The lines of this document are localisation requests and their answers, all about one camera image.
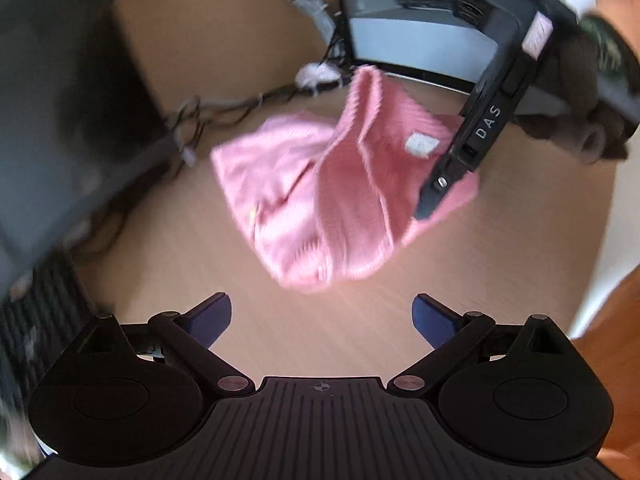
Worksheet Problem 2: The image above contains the white power cable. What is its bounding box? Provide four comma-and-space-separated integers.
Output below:
289, 0, 336, 36

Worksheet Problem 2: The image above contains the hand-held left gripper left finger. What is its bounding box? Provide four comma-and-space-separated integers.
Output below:
85, 291, 256, 396

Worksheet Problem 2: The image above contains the black computer monitor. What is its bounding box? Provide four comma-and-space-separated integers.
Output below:
0, 0, 181, 271

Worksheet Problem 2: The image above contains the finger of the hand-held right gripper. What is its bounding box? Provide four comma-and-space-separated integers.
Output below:
414, 156, 476, 223

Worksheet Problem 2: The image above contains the pink ribbed garment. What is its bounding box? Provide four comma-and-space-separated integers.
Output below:
210, 64, 481, 293

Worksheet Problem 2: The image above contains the black keyboard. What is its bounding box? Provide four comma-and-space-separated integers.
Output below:
0, 255, 96, 411

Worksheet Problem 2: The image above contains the crumpled white tissue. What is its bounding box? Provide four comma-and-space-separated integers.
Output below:
295, 62, 346, 93

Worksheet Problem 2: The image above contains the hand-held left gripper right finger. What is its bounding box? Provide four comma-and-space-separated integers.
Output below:
387, 294, 571, 396

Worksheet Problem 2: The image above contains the person's right hand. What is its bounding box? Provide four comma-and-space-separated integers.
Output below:
515, 14, 640, 167

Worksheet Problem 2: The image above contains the white computer case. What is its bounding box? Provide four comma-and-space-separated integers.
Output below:
332, 0, 571, 98

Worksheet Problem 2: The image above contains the black cable bundle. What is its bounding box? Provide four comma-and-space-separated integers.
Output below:
320, 15, 356, 91
165, 77, 311, 161

